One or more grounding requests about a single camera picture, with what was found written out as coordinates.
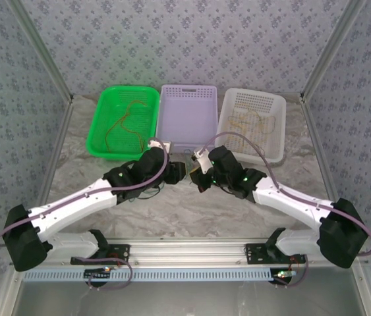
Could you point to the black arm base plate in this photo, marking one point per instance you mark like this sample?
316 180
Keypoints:
119 251
257 253

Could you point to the green plastic basket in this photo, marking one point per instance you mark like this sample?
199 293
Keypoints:
99 131

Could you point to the grey metal sheet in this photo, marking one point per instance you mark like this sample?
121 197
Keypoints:
188 299

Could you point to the purple plastic basket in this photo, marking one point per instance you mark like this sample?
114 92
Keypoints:
185 125

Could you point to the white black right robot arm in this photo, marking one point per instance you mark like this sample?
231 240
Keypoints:
290 200

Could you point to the aluminium upright post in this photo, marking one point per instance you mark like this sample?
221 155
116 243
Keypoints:
40 49
333 49

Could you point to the aluminium side rail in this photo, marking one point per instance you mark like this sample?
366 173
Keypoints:
317 148
60 138

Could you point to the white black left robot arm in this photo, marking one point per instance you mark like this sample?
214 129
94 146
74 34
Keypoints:
73 207

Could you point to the black controller board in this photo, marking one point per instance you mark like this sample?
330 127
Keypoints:
284 274
97 274

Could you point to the white plastic basket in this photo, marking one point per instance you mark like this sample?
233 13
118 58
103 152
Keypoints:
257 138

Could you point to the aluminium mounting rail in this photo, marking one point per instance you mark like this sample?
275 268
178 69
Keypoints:
188 251

